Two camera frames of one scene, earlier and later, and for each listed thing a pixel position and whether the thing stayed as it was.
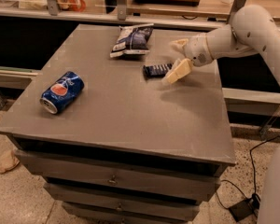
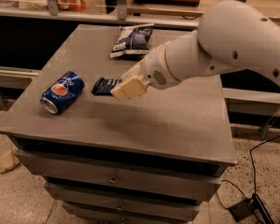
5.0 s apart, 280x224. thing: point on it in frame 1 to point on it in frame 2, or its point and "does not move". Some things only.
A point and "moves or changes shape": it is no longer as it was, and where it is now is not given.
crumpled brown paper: (7, 161) does not move
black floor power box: (246, 208) does not move
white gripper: (197, 50) to (155, 68)
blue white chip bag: (133, 39) does not move
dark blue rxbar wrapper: (156, 70) moves or changes shape
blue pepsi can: (62, 91) does not move
